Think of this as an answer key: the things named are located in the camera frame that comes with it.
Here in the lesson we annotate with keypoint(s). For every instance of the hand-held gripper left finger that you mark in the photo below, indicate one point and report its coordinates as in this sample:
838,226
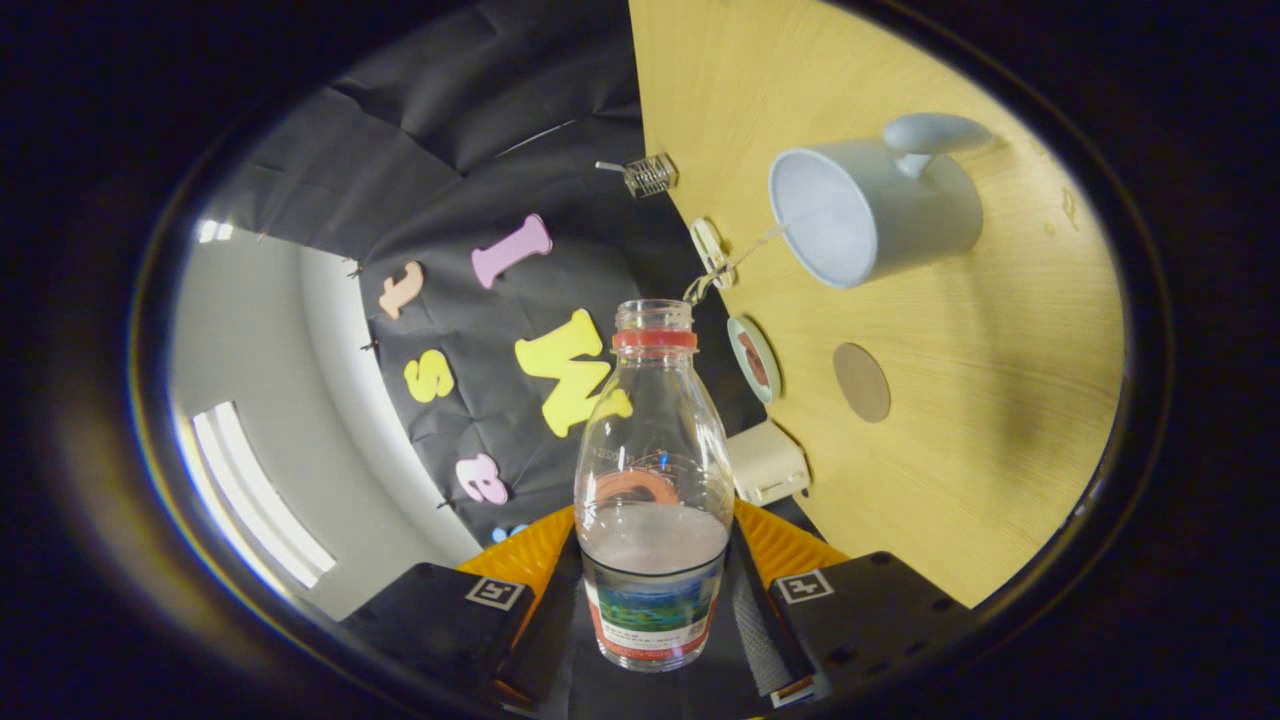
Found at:
540,640

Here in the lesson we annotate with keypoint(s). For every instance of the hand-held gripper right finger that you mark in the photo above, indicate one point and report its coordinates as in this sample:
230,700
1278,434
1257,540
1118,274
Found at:
765,630

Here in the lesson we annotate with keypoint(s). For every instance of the cloudy white juice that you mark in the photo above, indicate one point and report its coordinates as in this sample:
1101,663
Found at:
650,540

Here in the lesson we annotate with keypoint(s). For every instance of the round brown coaster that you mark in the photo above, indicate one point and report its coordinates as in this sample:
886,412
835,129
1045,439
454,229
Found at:
862,383

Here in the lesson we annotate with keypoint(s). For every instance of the pale grey cup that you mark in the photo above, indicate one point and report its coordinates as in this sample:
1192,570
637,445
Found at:
900,210

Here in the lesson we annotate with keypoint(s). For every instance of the white toaster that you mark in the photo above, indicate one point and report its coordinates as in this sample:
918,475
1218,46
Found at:
768,463

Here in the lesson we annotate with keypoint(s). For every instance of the brown meat slice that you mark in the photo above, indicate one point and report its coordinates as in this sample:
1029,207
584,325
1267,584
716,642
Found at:
760,375
752,350

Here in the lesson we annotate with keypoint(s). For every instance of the pale green plate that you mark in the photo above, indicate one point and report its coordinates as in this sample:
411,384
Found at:
738,350

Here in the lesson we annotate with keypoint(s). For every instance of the wooden table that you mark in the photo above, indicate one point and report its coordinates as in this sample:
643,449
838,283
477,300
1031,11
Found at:
1000,350

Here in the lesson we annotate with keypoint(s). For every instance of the white divided snack dish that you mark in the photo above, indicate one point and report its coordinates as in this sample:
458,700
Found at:
710,250

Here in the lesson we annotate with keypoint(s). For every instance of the metal spoon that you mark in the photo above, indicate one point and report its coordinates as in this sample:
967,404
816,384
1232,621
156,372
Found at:
610,166

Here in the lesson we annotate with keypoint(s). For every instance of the black backdrop cloth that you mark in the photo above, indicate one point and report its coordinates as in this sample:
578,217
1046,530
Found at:
450,130

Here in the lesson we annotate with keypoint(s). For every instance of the small ceiling light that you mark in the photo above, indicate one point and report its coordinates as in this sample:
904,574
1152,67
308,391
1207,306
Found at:
214,231

